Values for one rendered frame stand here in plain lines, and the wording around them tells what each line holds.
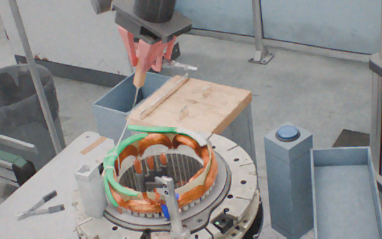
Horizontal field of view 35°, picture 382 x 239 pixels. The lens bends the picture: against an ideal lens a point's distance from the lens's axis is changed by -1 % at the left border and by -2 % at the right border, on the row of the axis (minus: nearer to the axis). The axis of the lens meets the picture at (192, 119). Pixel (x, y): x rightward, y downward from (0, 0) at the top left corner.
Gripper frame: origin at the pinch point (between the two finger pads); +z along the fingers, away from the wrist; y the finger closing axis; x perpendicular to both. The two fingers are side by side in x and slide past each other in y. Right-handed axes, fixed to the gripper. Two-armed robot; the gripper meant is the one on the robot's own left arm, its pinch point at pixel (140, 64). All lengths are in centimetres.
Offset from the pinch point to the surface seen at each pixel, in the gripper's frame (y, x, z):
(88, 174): 0.9, -9.4, 16.7
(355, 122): 3, 192, 118
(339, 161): 28.3, 28.6, 17.6
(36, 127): -96, 77, 126
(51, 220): -23, 11, 67
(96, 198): 2.7, -8.6, 21.2
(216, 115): 1.8, 28.4, 24.4
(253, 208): 22.3, 8.0, 19.7
